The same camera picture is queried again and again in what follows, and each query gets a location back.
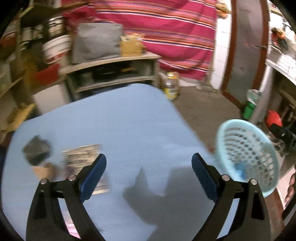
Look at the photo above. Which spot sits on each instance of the white plastic bucket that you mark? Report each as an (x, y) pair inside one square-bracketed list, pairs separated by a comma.
[(54, 49)]

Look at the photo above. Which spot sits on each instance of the printed packet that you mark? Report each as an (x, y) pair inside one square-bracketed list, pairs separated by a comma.
[(75, 159)]

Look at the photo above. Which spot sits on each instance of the yellow egg tray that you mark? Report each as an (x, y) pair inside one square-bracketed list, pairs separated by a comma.
[(18, 116)]

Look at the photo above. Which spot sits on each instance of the grey fabric cover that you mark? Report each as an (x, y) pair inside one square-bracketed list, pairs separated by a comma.
[(96, 41)]

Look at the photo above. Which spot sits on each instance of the brown framed door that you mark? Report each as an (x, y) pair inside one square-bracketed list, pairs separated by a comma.
[(248, 50)]

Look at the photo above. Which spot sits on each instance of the yellow utensil box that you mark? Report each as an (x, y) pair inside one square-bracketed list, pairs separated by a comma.
[(132, 45)]

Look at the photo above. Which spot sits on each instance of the kitchen counter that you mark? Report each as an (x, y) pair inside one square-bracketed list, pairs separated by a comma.
[(273, 83)]

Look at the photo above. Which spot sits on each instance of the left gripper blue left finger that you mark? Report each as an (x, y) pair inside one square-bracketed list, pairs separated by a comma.
[(45, 220)]

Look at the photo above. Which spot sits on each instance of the red striped hanging cloth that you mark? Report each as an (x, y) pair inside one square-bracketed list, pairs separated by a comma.
[(181, 32)]

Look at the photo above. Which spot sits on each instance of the blue plastic bag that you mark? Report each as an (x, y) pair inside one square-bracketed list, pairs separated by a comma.
[(241, 170)]

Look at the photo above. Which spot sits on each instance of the black cylindrical speaker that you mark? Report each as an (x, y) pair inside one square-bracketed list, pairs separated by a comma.
[(36, 150)]

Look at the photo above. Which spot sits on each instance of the light blue plastic basket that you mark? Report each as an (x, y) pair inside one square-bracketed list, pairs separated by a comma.
[(241, 141)]

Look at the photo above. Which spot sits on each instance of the grey low shelf table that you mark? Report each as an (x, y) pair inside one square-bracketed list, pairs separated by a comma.
[(86, 79)]

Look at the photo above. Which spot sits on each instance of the oil bottle yellow label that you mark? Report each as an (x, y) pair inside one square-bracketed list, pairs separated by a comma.
[(171, 86)]

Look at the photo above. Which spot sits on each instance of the green bin with bag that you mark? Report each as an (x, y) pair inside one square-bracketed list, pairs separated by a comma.
[(253, 97)]

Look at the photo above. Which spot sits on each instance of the wooden shelf unit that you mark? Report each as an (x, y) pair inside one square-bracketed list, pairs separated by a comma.
[(13, 89)]

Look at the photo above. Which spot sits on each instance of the light blue tablecloth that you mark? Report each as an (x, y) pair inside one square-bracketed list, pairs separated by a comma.
[(153, 194)]

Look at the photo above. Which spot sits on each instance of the pink foil wrapper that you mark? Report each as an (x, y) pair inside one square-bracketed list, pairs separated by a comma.
[(70, 226)]

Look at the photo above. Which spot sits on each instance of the red woven basket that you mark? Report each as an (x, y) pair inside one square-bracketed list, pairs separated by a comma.
[(48, 75)]

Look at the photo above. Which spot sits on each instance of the red plastic lid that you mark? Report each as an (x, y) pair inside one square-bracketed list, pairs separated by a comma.
[(273, 118)]

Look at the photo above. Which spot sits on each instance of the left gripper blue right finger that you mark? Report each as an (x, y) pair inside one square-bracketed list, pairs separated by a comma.
[(251, 220)]

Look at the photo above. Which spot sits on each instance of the steel cooking pot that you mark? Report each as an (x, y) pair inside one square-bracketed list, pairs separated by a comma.
[(54, 27)]

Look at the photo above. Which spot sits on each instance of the white cabinet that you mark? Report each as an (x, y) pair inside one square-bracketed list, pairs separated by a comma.
[(52, 98)]

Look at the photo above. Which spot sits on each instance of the person's right hand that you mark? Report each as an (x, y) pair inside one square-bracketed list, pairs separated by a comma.
[(291, 188)]

